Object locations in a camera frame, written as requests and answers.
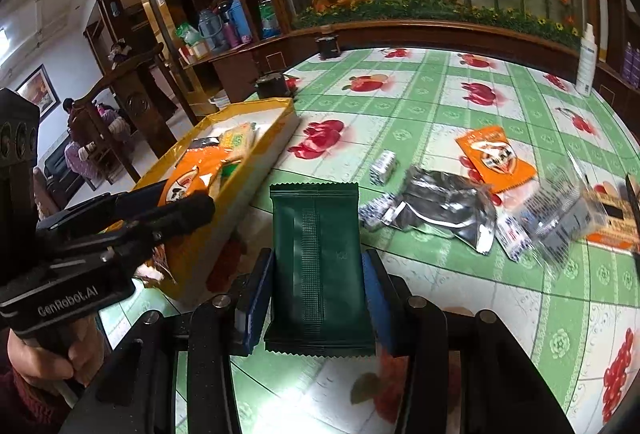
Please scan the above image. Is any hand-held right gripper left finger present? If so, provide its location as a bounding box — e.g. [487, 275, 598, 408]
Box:
[72, 248, 275, 434]

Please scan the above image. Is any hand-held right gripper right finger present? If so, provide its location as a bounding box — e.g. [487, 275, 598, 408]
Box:
[361, 248, 576, 434]

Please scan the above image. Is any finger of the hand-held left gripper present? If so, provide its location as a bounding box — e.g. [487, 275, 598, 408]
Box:
[100, 180, 173, 216]
[107, 193, 217, 260]

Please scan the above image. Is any orange snack packet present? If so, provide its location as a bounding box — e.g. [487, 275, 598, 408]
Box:
[455, 125, 537, 194]
[159, 149, 236, 208]

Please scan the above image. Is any dark green snack packet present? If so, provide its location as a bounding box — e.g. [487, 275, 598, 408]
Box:
[263, 182, 376, 358]

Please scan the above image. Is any yellow cardboard box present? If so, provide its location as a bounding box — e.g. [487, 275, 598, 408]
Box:
[131, 97, 301, 311]

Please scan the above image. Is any white blue patterned packet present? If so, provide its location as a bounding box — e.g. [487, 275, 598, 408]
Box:
[369, 151, 399, 185]
[359, 193, 402, 231]
[494, 208, 534, 263]

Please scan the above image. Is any clear cracker pack green label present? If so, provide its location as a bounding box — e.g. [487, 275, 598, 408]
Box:
[218, 124, 259, 164]

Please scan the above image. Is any silver foil packet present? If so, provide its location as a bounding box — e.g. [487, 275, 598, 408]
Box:
[394, 166, 499, 256]

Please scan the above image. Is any person's left hand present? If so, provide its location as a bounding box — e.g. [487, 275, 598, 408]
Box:
[7, 313, 109, 397]

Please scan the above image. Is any red snack wrapper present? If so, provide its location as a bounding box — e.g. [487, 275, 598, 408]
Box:
[135, 241, 179, 288]

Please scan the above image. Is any dark wooden chair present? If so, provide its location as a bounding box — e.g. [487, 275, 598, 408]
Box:
[74, 42, 199, 188]

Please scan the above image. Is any black pot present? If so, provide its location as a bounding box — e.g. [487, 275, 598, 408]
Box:
[254, 70, 290, 101]

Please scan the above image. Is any green bag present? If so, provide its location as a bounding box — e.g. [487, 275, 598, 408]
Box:
[174, 22, 201, 47]

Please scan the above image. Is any grey water jug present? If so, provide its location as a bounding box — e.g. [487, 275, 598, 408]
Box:
[198, 9, 221, 51]

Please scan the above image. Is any blue thermos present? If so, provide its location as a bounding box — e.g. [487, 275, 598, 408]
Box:
[230, 0, 254, 46]

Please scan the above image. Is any clear bag of grey socks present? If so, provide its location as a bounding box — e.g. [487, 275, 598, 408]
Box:
[519, 163, 602, 266]

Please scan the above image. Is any green plastic bottle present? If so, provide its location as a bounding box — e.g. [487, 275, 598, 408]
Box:
[258, 0, 282, 39]

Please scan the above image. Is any black jar with lid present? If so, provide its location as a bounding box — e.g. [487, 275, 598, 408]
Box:
[316, 28, 343, 62]

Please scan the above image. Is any orange box with window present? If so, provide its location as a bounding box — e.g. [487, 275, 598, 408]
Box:
[584, 178, 640, 256]

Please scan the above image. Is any white spray bottle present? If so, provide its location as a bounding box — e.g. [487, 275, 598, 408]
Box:
[574, 23, 599, 96]

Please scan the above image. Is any framed wall picture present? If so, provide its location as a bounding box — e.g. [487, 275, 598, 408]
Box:
[14, 63, 61, 119]

